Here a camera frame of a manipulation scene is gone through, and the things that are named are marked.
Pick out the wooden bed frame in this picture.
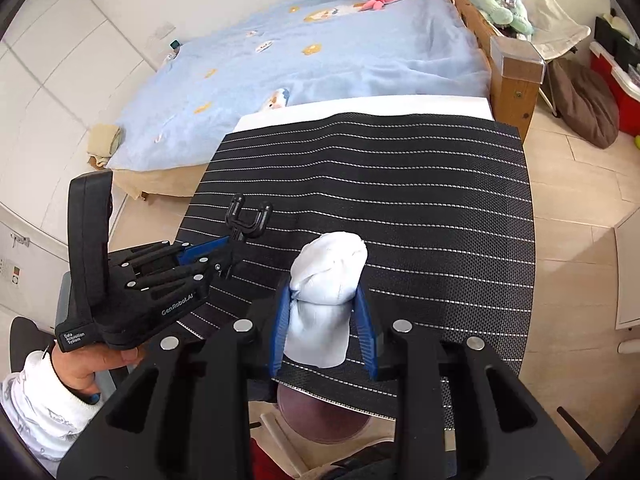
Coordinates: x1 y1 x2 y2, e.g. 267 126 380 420
432 0 546 144

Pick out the black bag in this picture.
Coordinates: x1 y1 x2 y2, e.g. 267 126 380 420
594 15 640 69

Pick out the pink plastic bin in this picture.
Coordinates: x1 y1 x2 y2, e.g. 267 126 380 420
276 382 374 445

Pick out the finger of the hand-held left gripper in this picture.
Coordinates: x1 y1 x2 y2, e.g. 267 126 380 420
107 237 234 268
124 254 237 297

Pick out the white sock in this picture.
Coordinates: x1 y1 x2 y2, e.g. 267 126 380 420
282 231 370 369

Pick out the person's left forearm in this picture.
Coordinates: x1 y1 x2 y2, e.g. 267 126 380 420
0 350 104 464

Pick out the brown floor cushion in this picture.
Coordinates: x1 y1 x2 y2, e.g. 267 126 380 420
547 57 621 150

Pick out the black striped table mat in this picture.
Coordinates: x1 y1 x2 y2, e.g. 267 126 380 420
176 112 537 427

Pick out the beige bed sheet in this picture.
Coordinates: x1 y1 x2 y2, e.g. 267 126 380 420
89 125 212 199

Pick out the light blue printed blanket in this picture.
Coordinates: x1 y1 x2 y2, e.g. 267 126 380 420
107 0 494 171

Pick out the black chair base leg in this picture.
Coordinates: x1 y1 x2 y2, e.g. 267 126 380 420
557 406 601 461

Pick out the red cooler box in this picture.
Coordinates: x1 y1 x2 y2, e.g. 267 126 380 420
589 40 640 137

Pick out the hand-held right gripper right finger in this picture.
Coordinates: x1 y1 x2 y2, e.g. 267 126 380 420
352 285 586 480

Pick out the white cabinet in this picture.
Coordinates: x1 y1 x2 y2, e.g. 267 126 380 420
614 207 640 331

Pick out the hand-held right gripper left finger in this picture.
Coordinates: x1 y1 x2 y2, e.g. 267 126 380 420
57 287 291 480

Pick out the person's left hand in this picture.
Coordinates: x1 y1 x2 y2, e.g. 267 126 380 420
50 342 144 397

